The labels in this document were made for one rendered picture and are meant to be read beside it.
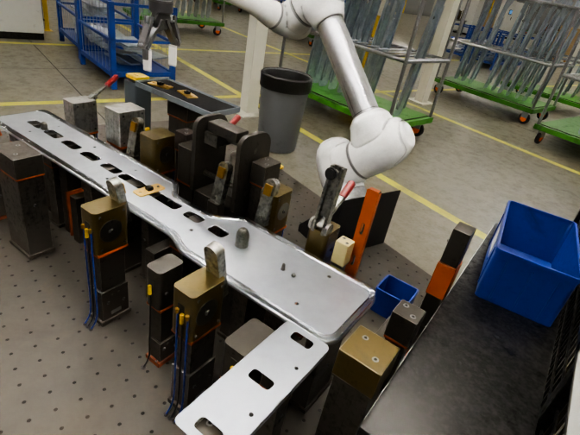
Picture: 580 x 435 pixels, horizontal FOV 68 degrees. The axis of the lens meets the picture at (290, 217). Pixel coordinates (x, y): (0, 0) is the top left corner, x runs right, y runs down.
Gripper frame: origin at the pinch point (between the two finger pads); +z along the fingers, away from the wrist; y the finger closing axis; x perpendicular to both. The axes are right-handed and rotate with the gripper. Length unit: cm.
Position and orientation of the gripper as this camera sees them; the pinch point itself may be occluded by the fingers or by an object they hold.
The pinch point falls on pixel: (160, 65)
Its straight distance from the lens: 161.5
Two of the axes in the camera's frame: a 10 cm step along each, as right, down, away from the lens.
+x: 9.1, 3.3, -2.6
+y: -3.8, 4.1, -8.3
